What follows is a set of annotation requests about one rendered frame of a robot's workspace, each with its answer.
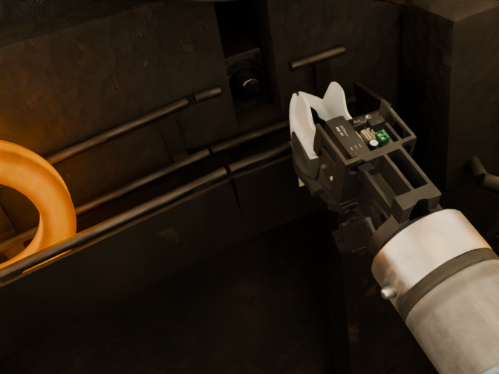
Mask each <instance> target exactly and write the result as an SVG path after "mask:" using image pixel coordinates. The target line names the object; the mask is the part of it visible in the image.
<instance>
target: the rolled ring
mask: <svg viewBox="0 0 499 374"><path fill-rule="evenodd" d="M0 184H2V185H6V186H9V187H11V188H14V189H16V190H18V191H20V192H21V193H23V194H24V195H25V196H27V197H28V198H29V199H30V200H31V201H32V202H33V203H34V205H35V206H36V207H37V209H38V210H39V213H40V220H39V227H38V230H37V233H36V235H35V237H34V239H33V240H32V241H31V243H30V244H29V245H28V246H27V248H26V249H24V250H23V251H22V252H21V253H19V254H18V255H17V256H15V257H14V258H12V259H10V260H8V261H6V262H4V263H1V264H0V269H1V268H3V267H5V266H8V265H10V264H12V263H14V262H16V261H18V260H21V259H22V258H24V257H27V256H29V255H31V254H33V253H36V252H38V251H40V250H42V249H45V248H47V247H49V246H51V245H53V244H55V243H58V242H59V241H61V240H64V239H66V238H68V237H70V236H72V235H75V234H76V213H75V209H74V205H73V203H72V200H71V196H70V194H69V191H68V188H67V186H66V185H65V182H64V180H63V179H62V178H61V176H60V175H59V173H58V172H57V171H56V169H55V168H54V167H53V166H52V165H51V164H50V163H49V162H47V161H46V160H45V159H43V158H42V157H40V156H39V155H38V154H36V153H34V152H33V151H31V150H29V149H27V148H25V147H22V146H20V145H17V144H15V143H12V142H8V141H4V140H0ZM69 251H71V250H69ZM69 251H66V252H64V253H62V254H60V255H63V254H65V253H67V252H69ZM60 255H57V256H56V257H59V256H60ZM56 257H53V258H51V259H50V260H53V259H54V258H56ZM48 261H49V260H46V261H45V262H43V263H46V262H48ZM43 263H40V264H39V265H42V264H43ZM39 265H36V266H34V267H32V268H30V269H28V270H31V269H33V268H35V267H37V266H39ZM28 270H25V271H23V272H26V271H28Z"/></svg>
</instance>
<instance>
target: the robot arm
mask: <svg viewBox="0 0 499 374"><path fill-rule="evenodd" d="M389 114H390V115H391V116H392V117H393V118H394V119H395V120H396V121H397V123H398V124H399V125H400V126H401V127H402V129H403V130H404V133H403V136H402V139H401V138H400V137H399V135H398V134H397V133H396V131H395V130H394V129H393V128H392V127H391V126H390V125H389V124H388V118H389ZM313 119H314V120H315V121H316V127H315V125H314V123H313ZM384 127H386V128H387V129H388V131H389V132H390V133H391V134H392V136H393V137H394V138H395V140H396V142H394V141H393V140H392V139H391V138H390V137H389V135H388V134H387V133H386V132H385V130H384ZM290 135H291V145H292V153H293V165H294V169H295V171H296V173H297V175H298V177H299V179H300V180H301V181H302V182H303V183H304V184H305V185H306V186H307V187H308V188H309V190H310V193H311V195H312V196H313V197H314V196H316V195H319V196H320V197H321V198H322V199H323V201H325V202H326V203H327V209H328V210H332V211H339V213H340V214H341V216H345V215H346V214H350V213H352V214H353V216H354V217H349V218H348V219H347V220H346V222H344V223H341V224H339V226H340V228H339V229H337V230H336V231H334V232H331V234H332V235H333V239H334V240H335V242H336V245H337V246H338V249H339V251H340V253H343V252H348V251H350V250H351V251H352V253H353V252H357V251H359V250H365V249H367V248H369V251H370V253H371V254H372V255H373V256H374V261H373V263H372V267H371V271H372V274H373V276H374V277H375V279H376V281H377V282H378V283H379V285H380V286H381V287H382V289H381V295H382V297H383V298H384V299H389V300H390V301H391V303H392V304H393V305H394V307H395V309H396V310H397V311H398V313H399V315H400V316H401V318H402V319H403V320H404V322H405V324H406V326H407V327H408V328H409V330H410V331H411V333H412V335H413V336H414V337H415V339H416V340H417V342H418V344H419V345H420V346H421V348H422V349H423V351H424V353H425V354H426V355H427V357H428V359H429V360H430V362H431V363H432V364H433V366H434V368H435V369H436V371H437V372H438V373H439V374H499V257H498V256H497V255H496V254H495V252H494V251H493V250H492V248H491V247H490V245H489V244H488V243H487V242H486V241H485V240H484V239H483V238H482V236H481V235H480V234H479V233H478V232H477V230H476V229H475V228H474V227H473V225H472V224H471V223H470V222H469V221H468V220H467V219H466V218H465V216H464V215H463V214H462V213H461V211H458V210H456V209H443V208H442V207H441V206H440V204H439V201H440V198H441V195H442V194H441V193H440V191H439V190H438V189H437V188H436V186H435V185H434V184H433V182H432V181H430V179H429V178H428V177H427V176H426V175H425V173H424V172H423V171H422V169H421V168H420V167H419V166H418V165H417V164H416V163H415V162H414V160H413V159H412V158H411V156H412V154H413V150H414V146H415V143H416V141H417V137H416V136H415V134H414V133H413V132H412V131H411V130H410V128H409V127H408V126H407V125H406V124H405V123H404V122H403V121H402V120H401V118H400V117H399V116H398V115H397V113H396V112H395V111H394V110H393V109H392V107H391V106H390V105H389V104H388V103H387V102H386V101H385V100H382V101H381V105H380V109H379V115H377V116H375V117H373V116H371V115H366V116H365V117H363V118H361V116H358V117H354V118H352V117H351V116H350V114H349V113H348V110H347V106H346V101H345V93H344V91H343V89H342V87H341V86H340V85H339V84H338V83H337V82H331V83H330V85H329V87H328V89H327V91H326V93H325V95H324V98H323V99H320V98H318V97H317V96H314V95H311V94H308V93H305V92H302V91H299V92H298V93H294V94H293V96H292V99H291V101H290ZM365 214H369V215H367V216H364V215H365Z"/></svg>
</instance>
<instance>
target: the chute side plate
mask: <svg viewBox="0 0 499 374"><path fill-rule="evenodd" d="M232 177H233V181H234V185H235V191H236V195H237V199H238V200H237V199H236V196H235V192H234V190H233V187H232V184H231V181H230V179H229V178H226V179H225V180H222V181H220V182H218V183H216V184H214V185H212V186H210V187H208V188H205V189H203V190H201V191H199V192H197V193H195V194H192V195H190V196H188V197H185V198H183V199H182V200H179V201H177V202H175V203H173V204H171V205H169V206H166V207H164V208H162V209H160V210H158V211H155V212H153V213H151V214H149V215H147V216H145V217H142V218H140V219H139V220H136V221H134V222H132V223H129V224H128V225H126V226H123V227H121V228H119V229H117V230H115V231H112V232H110V233H108V234H106V235H104V236H102V237H99V238H97V239H96V240H92V241H91V242H89V243H86V244H85V245H83V246H80V247H78V248H76V249H74V250H71V251H69V252H67V253H65V254H63V255H60V256H59V257H56V258H54V259H53V260H49V261H48V262H46V263H43V264H42V265H39V266H37V267H35V268H33V269H31V270H28V271H26V272H24V273H22V274H20V275H18V276H16V277H14V278H11V279H10V280H7V281H5V282H3V283H0V359H1V358H3V357H5V356H7V355H9V354H11V353H13V352H15V351H17V350H20V349H21V348H23V347H26V346H28V345H30V344H32V343H34V342H36V341H38V340H40V339H42V338H44V337H46V336H48V335H50V334H52V333H54V332H57V331H59V330H61V329H63V328H65V327H67V326H69V325H71V324H73V323H75V322H77V321H79V320H81V319H83V318H86V317H88V316H89V315H92V314H94V313H95V312H98V311H100V310H101V309H104V308H106V307H107V306H110V305H112V304H114V303H116V302H118V301H121V300H122V299H124V298H127V297H128V296H130V295H133V294H134V293H136V292H139V291H140V290H142V289H145V288H146V287H149V286H151V285H153V284H155V283H157V282H159V281H161V280H163V279H165V278H167V277H169V276H171V275H173V274H175V273H177V272H180V271H182V270H184V269H186V268H188V267H190V266H192V265H194V264H196V263H198V262H200V261H202V260H204V259H206V258H208V257H211V256H213V255H215V254H217V253H219V252H221V251H223V250H225V249H227V248H229V247H230V246H233V245H235V244H236V243H240V242H241V241H243V240H246V239H247V238H249V237H252V236H254V235H257V234H260V233H262V232H265V231H267V230H269V229H272V228H275V227H276V226H280V225H282V224H284V223H287V222H290V221H291V220H295V219H297V218H299V217H302V216H305V215H306V214H309V213H312V212H314V211H317V210H319V209H323V208H324V207H327V203H326V202H325V201H323V199H322V198H321V197H320V196H319V195H316V196H314V197H313V196H312V195H311V193H310V190H309V188H308V187H307V186H306V185H304V186H301V187H299V177H298V175H297V173H296V171H295V169H294V165H293V154H290V155H287V156H286V157H282V158H280V159H277V160H274V161H272V162H269V163H266V164H264V165H260V166H259V167H256V168H252V169H250V170H248V171H244V172H241V173H240V174H236V175H234V176H232Z"/></svg>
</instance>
